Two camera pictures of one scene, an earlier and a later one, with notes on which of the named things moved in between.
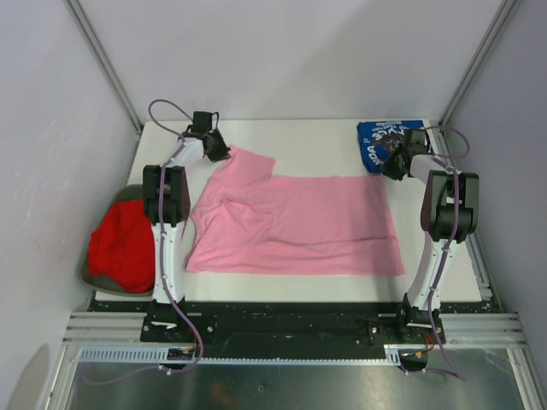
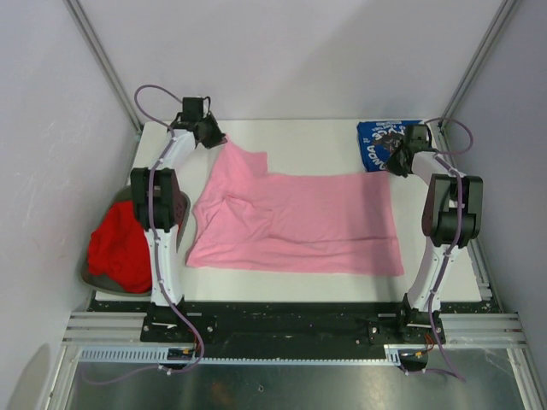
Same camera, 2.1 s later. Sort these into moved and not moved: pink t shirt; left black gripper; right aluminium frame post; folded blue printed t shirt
Moved: left black gripper
Not moved: pink t shirt; folded blue printed t shirt; right aluminium frame post
